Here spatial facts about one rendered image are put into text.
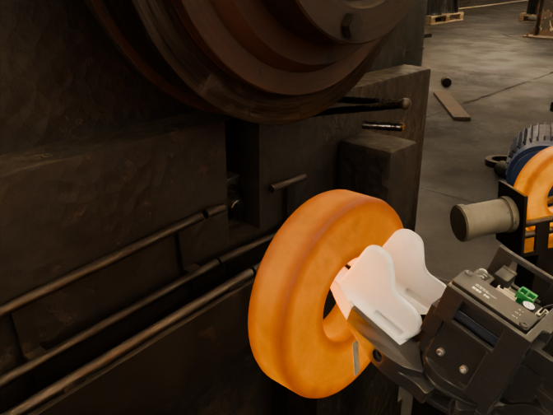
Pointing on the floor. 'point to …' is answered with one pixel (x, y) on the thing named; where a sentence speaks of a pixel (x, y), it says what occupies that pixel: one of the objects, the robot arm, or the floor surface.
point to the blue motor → (527, 150)
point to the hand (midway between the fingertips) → (336, 271)
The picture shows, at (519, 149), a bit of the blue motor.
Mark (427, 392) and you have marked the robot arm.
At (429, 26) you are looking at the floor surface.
